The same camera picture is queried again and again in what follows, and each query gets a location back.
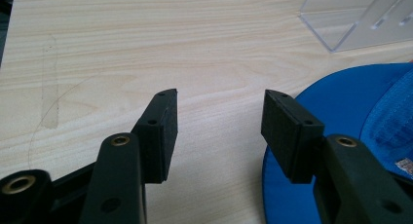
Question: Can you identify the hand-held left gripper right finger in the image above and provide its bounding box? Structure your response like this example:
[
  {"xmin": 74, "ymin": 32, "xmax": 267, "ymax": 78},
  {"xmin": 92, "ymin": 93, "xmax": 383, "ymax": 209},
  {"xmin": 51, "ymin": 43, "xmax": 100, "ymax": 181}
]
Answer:
[{"xmin": 260, "ymin": 89, "xmax": 413, "ymax": 224}]

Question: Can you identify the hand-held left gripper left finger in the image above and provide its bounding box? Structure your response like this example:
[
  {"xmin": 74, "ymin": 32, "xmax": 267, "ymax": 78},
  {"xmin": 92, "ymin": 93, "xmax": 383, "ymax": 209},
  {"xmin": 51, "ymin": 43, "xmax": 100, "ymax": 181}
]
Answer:
[{"xmin": 79, "ymin": 88, "xmax": 179, "ymax": 224}]

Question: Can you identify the blue baseball cap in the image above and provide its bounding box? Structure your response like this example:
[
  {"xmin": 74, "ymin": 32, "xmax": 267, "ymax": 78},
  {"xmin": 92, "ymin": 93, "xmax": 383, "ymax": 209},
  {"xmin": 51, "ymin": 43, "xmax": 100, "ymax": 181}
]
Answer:
[{"xmin": 262, "ymin": 61, "xmax": 413, "ymax": 224}]

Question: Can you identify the clear acrylic stand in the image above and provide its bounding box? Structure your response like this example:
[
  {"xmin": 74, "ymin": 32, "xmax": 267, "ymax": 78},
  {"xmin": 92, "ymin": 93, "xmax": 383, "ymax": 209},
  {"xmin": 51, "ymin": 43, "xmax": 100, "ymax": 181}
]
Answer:
[{"xmin": 298, "ymin": 0, "xmax": 413, "ymax": 54}]

